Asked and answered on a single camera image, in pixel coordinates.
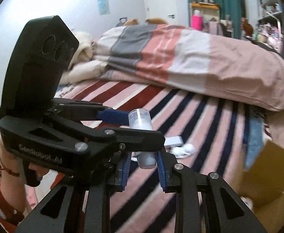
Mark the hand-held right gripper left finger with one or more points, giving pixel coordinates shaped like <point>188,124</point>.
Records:
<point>124,172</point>

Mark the yellow wooden shelf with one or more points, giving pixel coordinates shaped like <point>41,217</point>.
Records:
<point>205,6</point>

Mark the brown teddy bear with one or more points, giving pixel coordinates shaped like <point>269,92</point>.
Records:
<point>131,22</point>
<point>156,21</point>

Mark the round white earbuds case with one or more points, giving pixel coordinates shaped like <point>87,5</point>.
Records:
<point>185,149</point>

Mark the small clear-capped white bottle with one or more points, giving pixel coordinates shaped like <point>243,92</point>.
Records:
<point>140,121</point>

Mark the light blue wall poster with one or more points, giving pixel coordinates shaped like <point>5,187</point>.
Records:
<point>103,6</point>

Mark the cream fleece blanket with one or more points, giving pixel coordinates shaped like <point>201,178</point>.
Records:
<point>83,70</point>

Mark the striped pink grey duvet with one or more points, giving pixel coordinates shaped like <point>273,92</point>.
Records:
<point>193,58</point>

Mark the white door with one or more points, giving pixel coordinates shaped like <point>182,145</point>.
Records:
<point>159,2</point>

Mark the person's left hand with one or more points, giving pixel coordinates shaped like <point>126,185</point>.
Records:
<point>39,172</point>

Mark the white plug adapter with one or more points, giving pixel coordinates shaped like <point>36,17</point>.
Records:
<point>174,140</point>

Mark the person's left forearm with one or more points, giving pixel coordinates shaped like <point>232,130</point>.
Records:
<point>11,191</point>

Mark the brown cardboard box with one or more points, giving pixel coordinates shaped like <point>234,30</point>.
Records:
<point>273,213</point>

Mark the cluttered bookshelf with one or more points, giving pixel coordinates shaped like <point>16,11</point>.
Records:
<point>269,9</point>

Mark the teal curtain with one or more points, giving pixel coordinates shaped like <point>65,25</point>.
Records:
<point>229,2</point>

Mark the reddish brown plush toy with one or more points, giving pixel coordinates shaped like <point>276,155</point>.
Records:
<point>247,28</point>

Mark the dark suitcase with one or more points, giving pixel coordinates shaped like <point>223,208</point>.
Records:
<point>122,22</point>

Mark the striped plush bed blanket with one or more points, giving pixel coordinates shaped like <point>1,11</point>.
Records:
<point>205,126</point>

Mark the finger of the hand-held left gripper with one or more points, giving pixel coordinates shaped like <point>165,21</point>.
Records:
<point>137,139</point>
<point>113,116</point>

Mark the bright pink box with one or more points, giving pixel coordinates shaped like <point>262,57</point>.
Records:
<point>197,21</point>

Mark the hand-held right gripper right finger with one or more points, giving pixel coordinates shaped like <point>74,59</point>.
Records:
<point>162,172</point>

